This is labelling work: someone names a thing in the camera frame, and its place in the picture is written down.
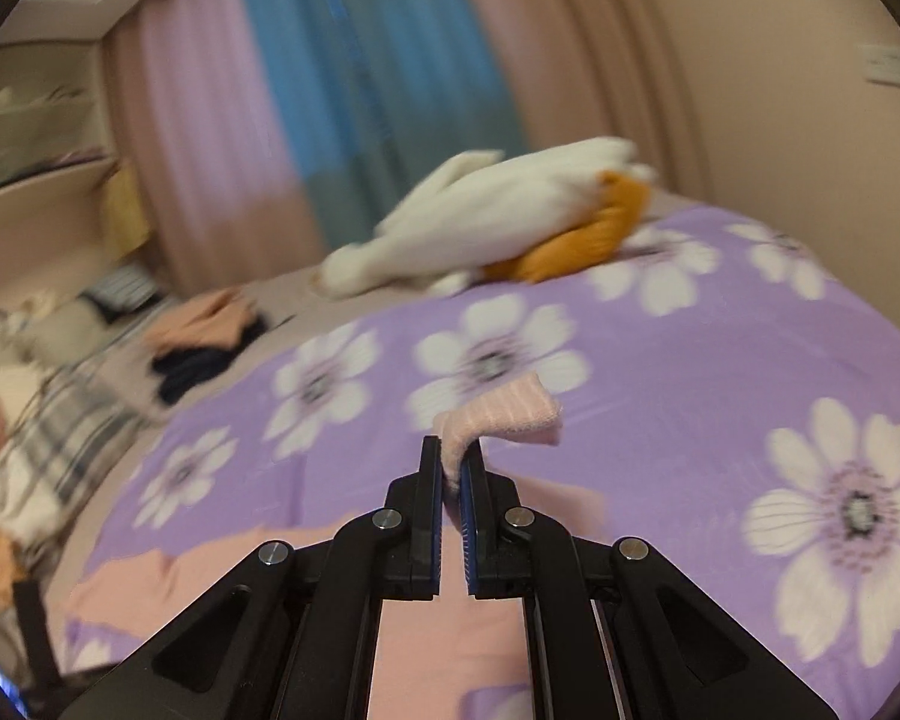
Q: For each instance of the white wall shelf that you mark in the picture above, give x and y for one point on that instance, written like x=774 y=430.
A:
x=54 y=108

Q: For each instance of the white goose plush toy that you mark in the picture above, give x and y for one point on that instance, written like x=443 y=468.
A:
x=480 y=208

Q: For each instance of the purple floral bed sheet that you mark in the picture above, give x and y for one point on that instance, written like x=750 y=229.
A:
x=722 y=396

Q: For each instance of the plaid grey white quilt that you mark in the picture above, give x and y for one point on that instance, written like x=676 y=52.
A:
x=53 y=463

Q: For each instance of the white wall power strip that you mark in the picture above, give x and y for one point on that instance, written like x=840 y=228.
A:
x=880 y=64

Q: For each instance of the folded dark navy garment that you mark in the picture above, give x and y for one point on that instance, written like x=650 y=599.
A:
x=181 y=370

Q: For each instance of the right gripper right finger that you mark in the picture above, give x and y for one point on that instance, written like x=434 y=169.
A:
x=615 y=630

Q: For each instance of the pink and blue curtain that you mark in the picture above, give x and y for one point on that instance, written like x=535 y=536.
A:
x=266 y=133

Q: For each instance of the folded peach garment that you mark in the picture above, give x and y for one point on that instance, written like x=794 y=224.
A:
x=212 y=320

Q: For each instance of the pink knit sweater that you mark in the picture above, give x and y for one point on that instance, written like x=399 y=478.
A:
x=450 y=539

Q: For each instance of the yellow hanging cloth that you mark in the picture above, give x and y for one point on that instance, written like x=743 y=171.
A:
x=125 y=224

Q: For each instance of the striped blue pillow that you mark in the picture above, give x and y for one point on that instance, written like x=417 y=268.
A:
x=124 y=292

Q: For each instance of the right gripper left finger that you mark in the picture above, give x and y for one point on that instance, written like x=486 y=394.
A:
x=288 y=632

